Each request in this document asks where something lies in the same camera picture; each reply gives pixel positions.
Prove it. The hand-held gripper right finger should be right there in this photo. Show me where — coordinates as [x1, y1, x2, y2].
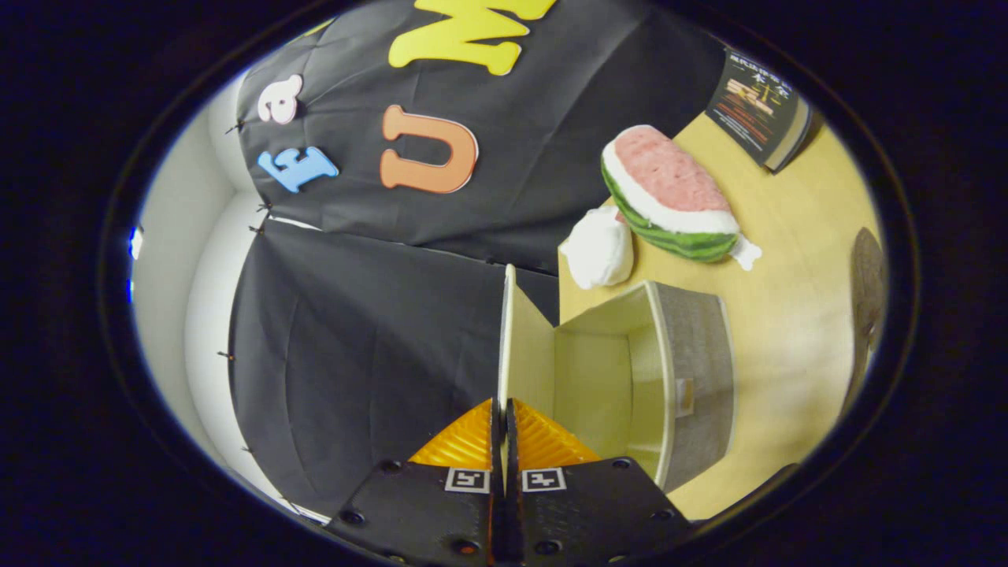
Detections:
[504, 398, 695, 567]

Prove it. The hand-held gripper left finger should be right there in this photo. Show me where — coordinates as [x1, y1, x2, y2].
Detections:
[327, 398, 505, 567]

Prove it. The grey fabric storage box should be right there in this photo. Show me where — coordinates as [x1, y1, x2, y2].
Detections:
[498, 264, 737, 493]

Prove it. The brown fuzzy shoe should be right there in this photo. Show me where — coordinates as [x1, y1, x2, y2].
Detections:
[849, 228, 888, 414]

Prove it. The black backdrop cloth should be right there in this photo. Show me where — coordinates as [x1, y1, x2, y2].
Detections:
[228, 0, 725, 517]

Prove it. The white plush toy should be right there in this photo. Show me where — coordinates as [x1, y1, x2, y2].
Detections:
[559, 206, 635, 290]

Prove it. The watermelon slice plush toy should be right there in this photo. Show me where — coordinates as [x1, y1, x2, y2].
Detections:
[601, 124, 763, 271]

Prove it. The row of small cloth clips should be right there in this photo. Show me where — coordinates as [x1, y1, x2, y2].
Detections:
[218, 120, 275, 456]

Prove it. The black cover book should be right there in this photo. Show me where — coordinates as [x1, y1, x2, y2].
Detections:
[705, 49, 813, 172]

